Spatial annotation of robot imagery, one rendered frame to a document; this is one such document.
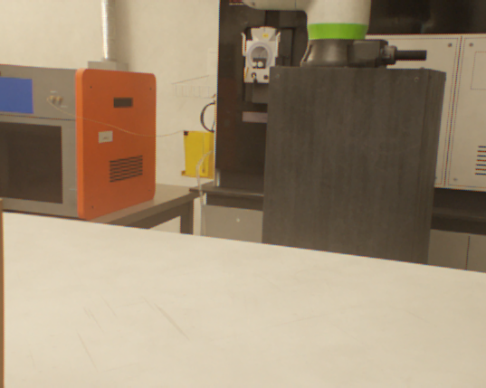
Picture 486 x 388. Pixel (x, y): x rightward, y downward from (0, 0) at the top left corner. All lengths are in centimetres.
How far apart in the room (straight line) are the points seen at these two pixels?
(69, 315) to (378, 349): 27
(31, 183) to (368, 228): 103
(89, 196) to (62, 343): 131
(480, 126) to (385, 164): 85
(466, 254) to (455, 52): 62
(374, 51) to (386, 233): 37
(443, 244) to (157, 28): 217
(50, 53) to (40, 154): 215
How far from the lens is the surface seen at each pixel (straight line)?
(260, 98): 212
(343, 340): 55
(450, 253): 207
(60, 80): 183
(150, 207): 203
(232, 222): 219
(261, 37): 213
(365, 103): 126
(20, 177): 194
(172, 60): 359
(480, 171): 209
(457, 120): 208
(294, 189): 132
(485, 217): 205
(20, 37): 412
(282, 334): 55
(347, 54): 136
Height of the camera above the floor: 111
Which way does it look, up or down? 10 degrees down
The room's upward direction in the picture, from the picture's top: 2 degrees clockwise
